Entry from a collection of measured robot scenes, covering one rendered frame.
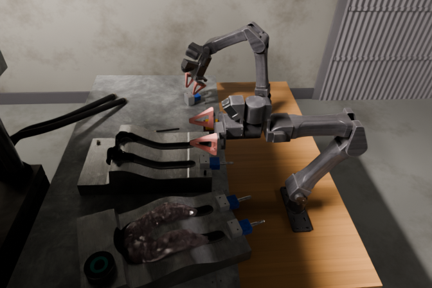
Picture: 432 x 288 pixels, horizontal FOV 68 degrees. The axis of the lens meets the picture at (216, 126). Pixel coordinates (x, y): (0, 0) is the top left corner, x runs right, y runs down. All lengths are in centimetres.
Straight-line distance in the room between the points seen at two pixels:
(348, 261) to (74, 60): 257
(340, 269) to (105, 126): 116
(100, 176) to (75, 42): 182
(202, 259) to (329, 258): 43
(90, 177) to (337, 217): 94
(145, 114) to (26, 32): 164
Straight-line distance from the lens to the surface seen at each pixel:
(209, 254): 107
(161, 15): 275
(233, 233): 109
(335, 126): 99
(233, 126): 89
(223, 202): 116
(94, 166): 135
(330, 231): 128
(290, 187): 117
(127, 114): 168
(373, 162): 286
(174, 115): 164
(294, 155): 149
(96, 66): 303
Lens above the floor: 180
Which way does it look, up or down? 40 degrees down
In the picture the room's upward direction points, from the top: 3 degrees clockwise
